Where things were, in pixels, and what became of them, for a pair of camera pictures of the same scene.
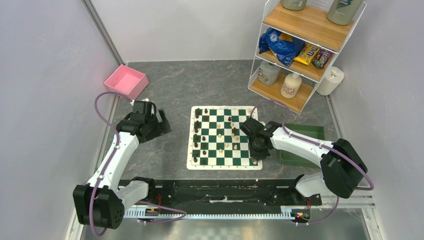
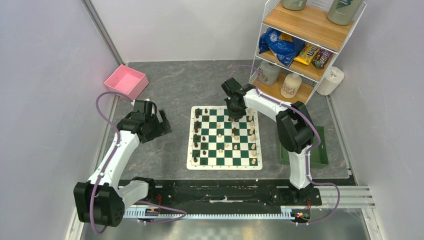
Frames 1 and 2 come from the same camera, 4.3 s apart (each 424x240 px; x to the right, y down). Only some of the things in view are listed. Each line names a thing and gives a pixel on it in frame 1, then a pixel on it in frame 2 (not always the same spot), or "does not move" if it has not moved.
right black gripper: [255, 155] to [235, 115]
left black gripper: [161, 129] does not move
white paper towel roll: [333, 78] does not move
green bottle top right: [342, 12] does not move
